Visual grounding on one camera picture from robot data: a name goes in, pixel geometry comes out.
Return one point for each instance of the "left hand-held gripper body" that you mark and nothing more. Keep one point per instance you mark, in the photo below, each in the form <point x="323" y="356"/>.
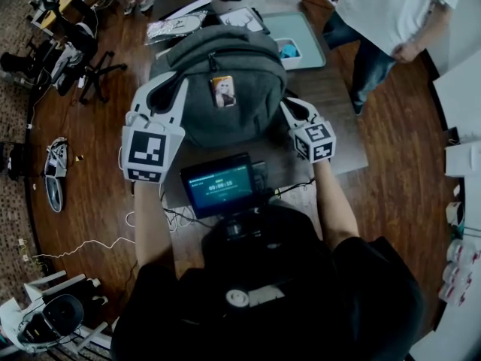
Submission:
<point x="146" y="149"/>

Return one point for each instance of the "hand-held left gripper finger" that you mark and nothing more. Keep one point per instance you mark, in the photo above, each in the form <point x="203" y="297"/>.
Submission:
<point x="139" y="100"/>
<point x="179" y="111"/>

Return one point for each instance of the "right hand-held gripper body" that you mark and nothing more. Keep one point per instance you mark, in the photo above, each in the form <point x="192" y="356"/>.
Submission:
<point x="315" y="143"/>

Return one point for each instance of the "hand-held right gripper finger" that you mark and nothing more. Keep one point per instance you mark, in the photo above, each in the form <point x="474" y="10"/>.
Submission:
<point x="291" y="120"/>
<point x="310" y="111"/>

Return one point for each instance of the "grey fabric backpack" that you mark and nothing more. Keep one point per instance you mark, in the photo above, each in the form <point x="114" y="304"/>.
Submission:
<point x="240" y="126"/>

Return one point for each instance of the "person's right forearm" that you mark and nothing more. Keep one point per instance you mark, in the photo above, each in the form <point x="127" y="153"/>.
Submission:
<point x="334" y="201"/>

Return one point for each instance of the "person's left forearm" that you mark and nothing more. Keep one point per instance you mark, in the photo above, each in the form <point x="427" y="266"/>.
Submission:
<point x="150" y="220"/>

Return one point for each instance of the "rectangular photo card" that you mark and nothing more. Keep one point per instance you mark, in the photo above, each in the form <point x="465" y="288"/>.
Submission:
<point x="223" y="92"/>

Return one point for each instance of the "small white box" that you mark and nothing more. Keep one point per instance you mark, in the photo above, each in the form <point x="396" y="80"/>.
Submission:
<point x="289" y="64"/>

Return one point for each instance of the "blue cloth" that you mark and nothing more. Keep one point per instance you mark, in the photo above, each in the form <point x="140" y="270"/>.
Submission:
<point x="289" y="50"/>

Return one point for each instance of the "black chest-mounted monitor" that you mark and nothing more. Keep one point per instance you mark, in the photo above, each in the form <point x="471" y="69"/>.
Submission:
<point x="219" y="186"/>

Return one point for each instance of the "light plastic tray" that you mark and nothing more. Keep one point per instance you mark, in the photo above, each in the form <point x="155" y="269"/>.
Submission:
<point x="300" y="28"/>

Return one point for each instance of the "white paper strip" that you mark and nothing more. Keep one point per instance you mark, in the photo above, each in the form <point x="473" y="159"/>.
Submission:
<point x="188" y="9"/>

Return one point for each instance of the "white card with deer print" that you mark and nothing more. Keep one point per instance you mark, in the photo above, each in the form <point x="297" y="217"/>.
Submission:
<point x="240" y="20"/>

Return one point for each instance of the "white cardboard box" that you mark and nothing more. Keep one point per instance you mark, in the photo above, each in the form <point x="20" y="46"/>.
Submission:
<point x="464" y="160"/>

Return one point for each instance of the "white cabinet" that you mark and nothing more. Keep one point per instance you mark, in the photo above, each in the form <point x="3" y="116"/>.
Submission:
<point x="460" y="96"/>

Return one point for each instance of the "white cup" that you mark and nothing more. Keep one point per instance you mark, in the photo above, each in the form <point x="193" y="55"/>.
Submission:
<point x="455" y="214"/>

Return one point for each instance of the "person's black shirt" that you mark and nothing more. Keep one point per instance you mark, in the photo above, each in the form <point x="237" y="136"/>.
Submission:
<point x="300" y="314"/>

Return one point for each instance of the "white bottle red label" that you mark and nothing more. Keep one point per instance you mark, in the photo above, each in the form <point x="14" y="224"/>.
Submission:
<point x="456" y="275"/>
<point x="464" y="252"/>
<point x="452" y="295"/>

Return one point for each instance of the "black helmet-like headset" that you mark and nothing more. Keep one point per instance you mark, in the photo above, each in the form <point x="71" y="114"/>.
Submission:
<point x="60" y="314"/>

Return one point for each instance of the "white metal rack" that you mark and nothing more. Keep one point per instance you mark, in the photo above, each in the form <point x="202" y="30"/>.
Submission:
<point x="94" y="329"/>

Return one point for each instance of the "black chest mount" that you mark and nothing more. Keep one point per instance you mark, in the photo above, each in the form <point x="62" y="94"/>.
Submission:
<point x="242" y="226"/>

